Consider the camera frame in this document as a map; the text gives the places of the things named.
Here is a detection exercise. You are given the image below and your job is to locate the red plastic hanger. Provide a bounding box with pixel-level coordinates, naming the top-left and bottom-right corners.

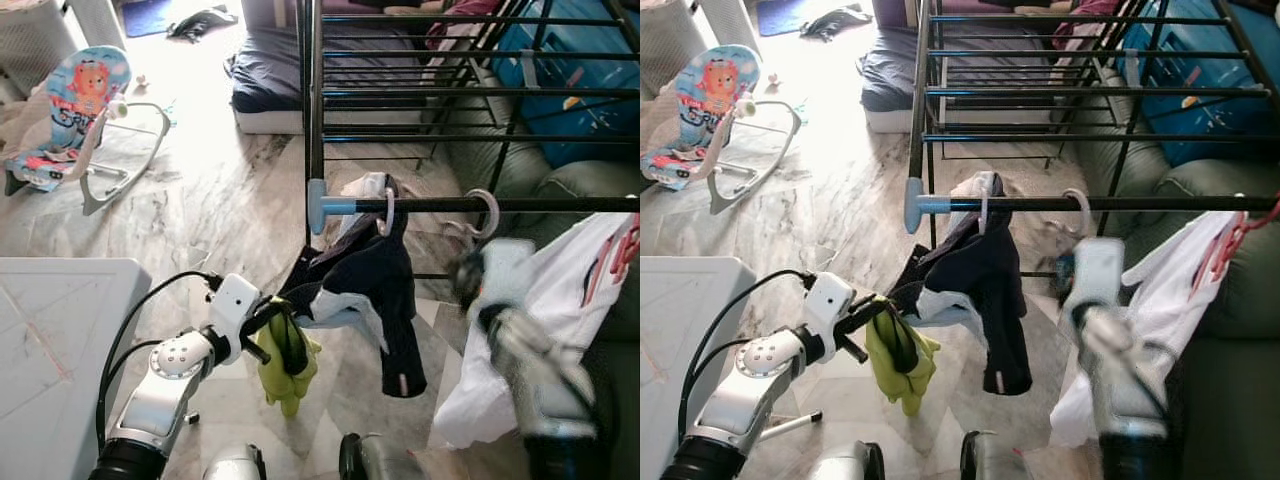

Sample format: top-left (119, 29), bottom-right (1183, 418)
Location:
top-left (583, 215), bottom-right (641, 306)
top-left (1200, 195), bottom-right (1280, 301)

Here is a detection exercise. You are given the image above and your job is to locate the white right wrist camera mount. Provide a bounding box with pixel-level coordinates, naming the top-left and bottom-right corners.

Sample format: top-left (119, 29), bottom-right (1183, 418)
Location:
top-left (1075, 238), bottom-right (1126, 311)
top-left (478, 238), bottom-right (538, 313)

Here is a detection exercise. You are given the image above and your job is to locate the robot leg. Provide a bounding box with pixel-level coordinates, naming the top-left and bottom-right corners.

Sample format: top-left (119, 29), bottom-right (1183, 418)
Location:
top-left (960, 430), bottom-right (1031, 480)
top-left (338, 432), bottom-right (426, 480)
top-left (808, 440), bottom-right (886, 480)
top-left (200, 445), bottom-right (266, 480)

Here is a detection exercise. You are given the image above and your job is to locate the navy blue bedding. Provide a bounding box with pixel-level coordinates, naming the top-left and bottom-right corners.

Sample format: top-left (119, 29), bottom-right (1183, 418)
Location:
top-left (860, 25), bottom-right (926, 136)
top-left (228, 25), bottom-right (321, 136)

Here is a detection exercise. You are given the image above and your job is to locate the black metal drying rack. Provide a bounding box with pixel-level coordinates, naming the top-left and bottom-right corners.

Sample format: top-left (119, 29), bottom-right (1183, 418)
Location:
top-left (298, 0), bottom-right (641, 281)
top-left (903, 0), bottom-right (1280, 281)

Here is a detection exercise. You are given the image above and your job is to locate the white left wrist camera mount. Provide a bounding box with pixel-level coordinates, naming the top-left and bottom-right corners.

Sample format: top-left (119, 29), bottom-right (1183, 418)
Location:
top-left (803, 272), bottom-right (856, 346)
top-left (207, 274), bottom-right (264, 348)

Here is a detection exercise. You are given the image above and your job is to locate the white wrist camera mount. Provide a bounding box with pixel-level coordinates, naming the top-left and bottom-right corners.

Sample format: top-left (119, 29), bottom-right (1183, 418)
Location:
top-left (1075, 238), bottom-right (1126, 311)
top-left (478, 238), bottom-right (538, 313)
top-left (207, 274), bottom-right (264, 348)
top-left (803, 272), bottom-right (856, 346)

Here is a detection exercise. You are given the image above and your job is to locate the robot left leg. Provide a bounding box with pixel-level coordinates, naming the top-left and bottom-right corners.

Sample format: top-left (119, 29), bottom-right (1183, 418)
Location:
top-left (808, 440), bottom-right (886, 480)
top-left (200, 445), bottom-right (266, 480)

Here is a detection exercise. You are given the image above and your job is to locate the dark green sofa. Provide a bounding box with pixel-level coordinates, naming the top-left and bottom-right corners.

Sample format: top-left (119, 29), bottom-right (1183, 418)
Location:
top-left (430, 95), bottom-right (641, 480)
top-left (1075, 95), bottom-right (1280, 480)

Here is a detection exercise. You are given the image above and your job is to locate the pink garment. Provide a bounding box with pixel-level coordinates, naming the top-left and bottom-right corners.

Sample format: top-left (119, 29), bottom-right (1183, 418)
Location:
top-left (1050, 0), bottom-right (1121, 51)
top-left (425, 0), bottom-right (501, 51)

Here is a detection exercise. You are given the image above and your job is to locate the robot right leg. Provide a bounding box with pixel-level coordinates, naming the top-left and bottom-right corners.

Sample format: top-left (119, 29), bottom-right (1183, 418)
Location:
top-left (338, 432), bottom-right (426, 480)
top-left (960, 430), bottom-right (1031, 480)

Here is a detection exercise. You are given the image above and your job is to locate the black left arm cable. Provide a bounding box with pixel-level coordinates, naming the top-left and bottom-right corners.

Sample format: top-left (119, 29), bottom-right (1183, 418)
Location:
top-left (677, 268), bottom-right (816, 446)
top-left (95, 270), bottom-right (223, 449)
top-left (685, 338), bottom-right (751, 441)
top-left (100, 340), bottom-right (164, 446)

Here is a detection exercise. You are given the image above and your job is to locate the blue fabric bag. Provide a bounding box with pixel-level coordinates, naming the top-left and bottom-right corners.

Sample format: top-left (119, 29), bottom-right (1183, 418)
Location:
top-left (490, 0), bottom-right (641, 169)
top-left (1120, 0), bottom-right (1280, 169)

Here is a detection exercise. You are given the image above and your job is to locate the black crumpled cloth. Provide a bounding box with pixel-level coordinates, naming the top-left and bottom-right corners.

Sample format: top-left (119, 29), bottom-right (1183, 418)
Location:
top-left (800, 5), bottom-right (874, 43)
top-left (165, 5), bottom-right (241, 43)

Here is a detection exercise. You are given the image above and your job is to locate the pale pink plastic hanger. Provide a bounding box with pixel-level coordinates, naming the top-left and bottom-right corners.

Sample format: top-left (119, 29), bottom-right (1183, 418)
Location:
top-left (440, 188), bottom-right (501, 243)
top-left (1045, 188), bottom-right (1096, 241)

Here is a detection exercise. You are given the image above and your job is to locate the green garment with dark trim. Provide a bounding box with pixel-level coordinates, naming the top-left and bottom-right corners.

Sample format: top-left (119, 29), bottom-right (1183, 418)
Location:
top-left (255, 298), bottom-right (323, 419)
top-left (865, 298), bottom-right (943, 419)

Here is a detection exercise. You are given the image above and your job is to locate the blue floor mat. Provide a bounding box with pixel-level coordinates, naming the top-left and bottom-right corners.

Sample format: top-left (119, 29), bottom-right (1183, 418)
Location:
top-left (122, 0), bottom-right (176, 39)
top-left (755, 0), bottom-right (806, 39)

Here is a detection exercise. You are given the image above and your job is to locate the white mesh basket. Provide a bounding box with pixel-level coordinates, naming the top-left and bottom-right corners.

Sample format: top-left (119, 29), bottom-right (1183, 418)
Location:
top-left (0, 0), bottom-right (81, 99)
top-left (640, 0), bottom-right (701, 99)

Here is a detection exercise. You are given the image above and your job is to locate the navy blue garment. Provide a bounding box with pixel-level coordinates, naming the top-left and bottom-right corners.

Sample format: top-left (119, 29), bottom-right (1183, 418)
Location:
top-left (280, 175), bottom-right (429, 399)
top-left (885, 175), bottom-right (1036, 396)

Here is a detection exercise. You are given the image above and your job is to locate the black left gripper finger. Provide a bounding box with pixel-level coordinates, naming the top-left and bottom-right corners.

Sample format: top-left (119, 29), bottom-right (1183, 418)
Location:
top-left (242, 298), bottom-right (293, 339)
top-left (840, 296), bottom-right (893, 336)

